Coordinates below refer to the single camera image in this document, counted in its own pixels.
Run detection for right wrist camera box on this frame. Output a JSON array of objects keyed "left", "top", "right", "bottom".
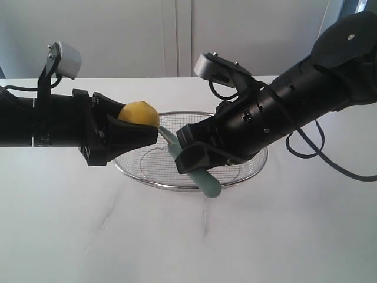
[{"left": 194, "top": 53, "right": 252, "bottom": 88}]

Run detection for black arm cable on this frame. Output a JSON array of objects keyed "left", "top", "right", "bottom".
[
  {"left": 208, "top": 79, "right": 377, "bottom": 181},
  {"left": 0, "top": 75, "right": 62, "bottom": 98}
]

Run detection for yellow lemon with sticker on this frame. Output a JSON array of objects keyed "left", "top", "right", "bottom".
[{"left": 118, "top": 101, "right": 160, "bottom": 128}]

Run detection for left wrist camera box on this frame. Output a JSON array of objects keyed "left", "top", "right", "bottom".
[{"left": 45, "top": 41, "right": 82, "bottom": 80}]

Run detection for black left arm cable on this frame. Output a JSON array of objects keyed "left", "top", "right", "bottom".
[{"left": 0, "top": 75, "right": 62, "bottom": 98}]

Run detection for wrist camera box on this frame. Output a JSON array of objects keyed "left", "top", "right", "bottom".
[
  {"left": 45, "top": 41, "right": 82, "bottom": 80},
  {"left": 194, "top": 53, "right": 252, "bottom": 88}
]

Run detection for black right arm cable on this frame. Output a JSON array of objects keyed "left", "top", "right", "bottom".
[{"left": 208, "top": 79, "right": 377, "bottom": 181}]

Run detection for teal handled peeler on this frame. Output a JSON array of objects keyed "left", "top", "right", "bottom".
[{"left": 158, "top": 126, "right": 222, "bottom": 198}]

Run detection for oval metal wire mesh basket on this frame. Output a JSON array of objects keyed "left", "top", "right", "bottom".
[{"left": 111, "top": 110, "right": 269, "bottom": 193}]

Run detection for white cabinet doors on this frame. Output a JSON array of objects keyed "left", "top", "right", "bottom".
[{"left": 1, "top": 1, "right": 338, "bottom": 78}]

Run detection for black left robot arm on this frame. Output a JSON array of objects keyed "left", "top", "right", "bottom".
[{"left": 1, "top": 88, "right": 158, "bottom": 166}]

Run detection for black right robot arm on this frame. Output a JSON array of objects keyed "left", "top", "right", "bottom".
[{"left": 175, "top": 11, "right": 376, "bottom": 173}]

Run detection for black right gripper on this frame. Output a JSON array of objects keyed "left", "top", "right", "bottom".
[{"left": 175, "top": 85, "right": 295, "bottom": 174}]

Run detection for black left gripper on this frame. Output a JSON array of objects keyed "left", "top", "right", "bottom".
[{"left": 72, "top": 89, "right": 158, "bottom": 166}]

